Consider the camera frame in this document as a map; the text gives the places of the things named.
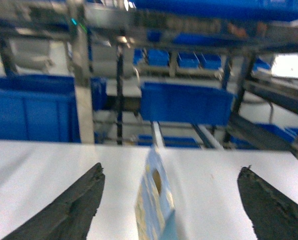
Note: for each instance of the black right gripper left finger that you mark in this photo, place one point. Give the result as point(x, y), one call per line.
point(70, 215)

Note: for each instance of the blue bin behind table left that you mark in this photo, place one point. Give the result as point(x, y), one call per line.
point(35, 107)

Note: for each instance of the flower gift bag with figures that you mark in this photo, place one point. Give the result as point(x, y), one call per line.
point(154, 207)

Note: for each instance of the stainless steel rack post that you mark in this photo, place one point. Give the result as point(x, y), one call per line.
point(81, 69)

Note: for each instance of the blue bin behind table right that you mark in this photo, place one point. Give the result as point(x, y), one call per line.
point(198, 105)

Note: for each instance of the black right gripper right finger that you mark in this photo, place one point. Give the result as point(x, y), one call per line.
point(274, 216)

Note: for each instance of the blue bin behind table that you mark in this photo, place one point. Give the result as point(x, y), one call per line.
point(198, 105)
point(35, 107)

